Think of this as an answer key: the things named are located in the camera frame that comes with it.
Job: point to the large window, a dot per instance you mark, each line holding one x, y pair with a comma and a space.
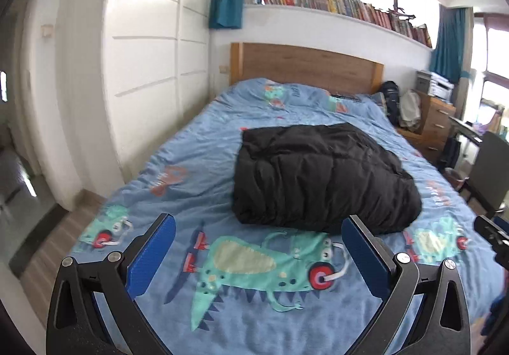
493, 60

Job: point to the dark backpack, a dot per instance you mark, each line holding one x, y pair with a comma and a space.
390, 100

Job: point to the wall switch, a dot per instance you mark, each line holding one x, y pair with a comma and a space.
47, 30

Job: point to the white wardrobe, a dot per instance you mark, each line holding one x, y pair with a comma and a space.
151, 60

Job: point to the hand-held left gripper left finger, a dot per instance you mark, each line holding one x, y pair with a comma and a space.
153, 255

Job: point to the dark model figure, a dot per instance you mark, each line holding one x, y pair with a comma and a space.
401, 14

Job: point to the white printer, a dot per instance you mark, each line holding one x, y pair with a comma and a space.
435, 84

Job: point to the wastebasket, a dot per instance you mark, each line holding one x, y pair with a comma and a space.
453, 178

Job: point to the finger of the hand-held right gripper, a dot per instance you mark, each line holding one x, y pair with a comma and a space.
495, 233

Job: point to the long teal curtain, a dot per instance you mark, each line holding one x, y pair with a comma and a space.
449, 45

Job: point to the dark desk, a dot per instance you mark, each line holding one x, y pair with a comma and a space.
463, 126

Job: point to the black puffer jacket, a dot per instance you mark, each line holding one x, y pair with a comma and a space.
318, 180

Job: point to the pile of beige clothes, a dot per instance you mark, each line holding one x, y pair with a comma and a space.
410, 108

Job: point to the black chair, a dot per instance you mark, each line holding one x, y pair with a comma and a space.
491, 164

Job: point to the blue printed blanket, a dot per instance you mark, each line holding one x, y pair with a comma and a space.
238, 299

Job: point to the wooden dresser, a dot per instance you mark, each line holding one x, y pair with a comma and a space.
439, 120

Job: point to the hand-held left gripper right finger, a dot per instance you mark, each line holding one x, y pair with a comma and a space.
364, 255

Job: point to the wooden headboard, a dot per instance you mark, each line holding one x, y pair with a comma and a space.
310, 64

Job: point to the row of books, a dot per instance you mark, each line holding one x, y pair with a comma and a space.
338, 3

